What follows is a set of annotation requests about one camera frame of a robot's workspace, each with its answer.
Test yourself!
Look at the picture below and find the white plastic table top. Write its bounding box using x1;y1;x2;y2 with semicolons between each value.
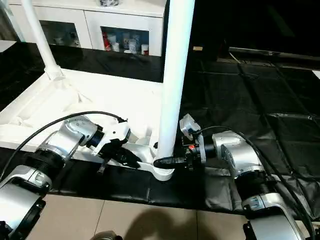
0;67;176;182

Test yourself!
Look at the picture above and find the white plastic table leg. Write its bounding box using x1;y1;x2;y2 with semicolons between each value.
21;0;66;81
157;0;197;163

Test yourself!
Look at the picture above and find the black work mat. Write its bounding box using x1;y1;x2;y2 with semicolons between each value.
0;41;320;221

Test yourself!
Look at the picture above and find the glossy black long bar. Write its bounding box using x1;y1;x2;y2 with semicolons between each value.
229;47;320;60

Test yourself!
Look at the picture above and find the white cabinet with glass doors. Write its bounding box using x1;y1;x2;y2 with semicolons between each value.
7;0;167;57

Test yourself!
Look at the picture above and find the black cabinet with orange label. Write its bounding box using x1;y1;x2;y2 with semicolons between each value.
162;0;320;56

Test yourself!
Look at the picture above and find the crumpled silver black object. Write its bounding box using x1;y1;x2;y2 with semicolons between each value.
99;0;121;7

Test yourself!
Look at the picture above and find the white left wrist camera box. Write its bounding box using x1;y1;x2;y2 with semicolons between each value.
94;121;132;160

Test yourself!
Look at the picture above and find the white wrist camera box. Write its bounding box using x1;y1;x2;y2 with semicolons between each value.
94;121;132;160
179;114;202;140

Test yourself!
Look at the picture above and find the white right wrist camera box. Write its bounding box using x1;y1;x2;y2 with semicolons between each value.
179;114;202;140

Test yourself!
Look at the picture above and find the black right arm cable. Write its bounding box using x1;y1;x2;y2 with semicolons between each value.
197;125;316;236

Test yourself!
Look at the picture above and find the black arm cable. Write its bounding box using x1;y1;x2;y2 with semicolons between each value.
197;125;316;236
0;111;128;182

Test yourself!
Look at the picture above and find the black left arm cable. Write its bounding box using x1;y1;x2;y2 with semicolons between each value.
0;111;128;182

